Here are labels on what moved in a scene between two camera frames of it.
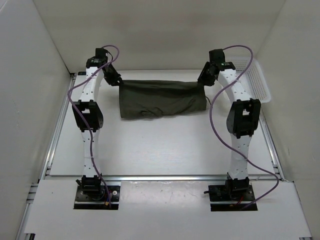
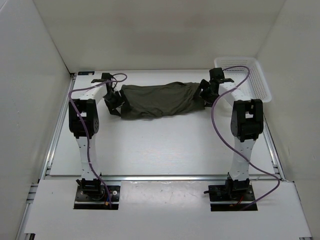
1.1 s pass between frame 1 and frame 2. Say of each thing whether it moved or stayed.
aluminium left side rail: stayed
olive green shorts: stayed
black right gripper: moved
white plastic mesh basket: stayed
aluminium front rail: stayed
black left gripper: moved
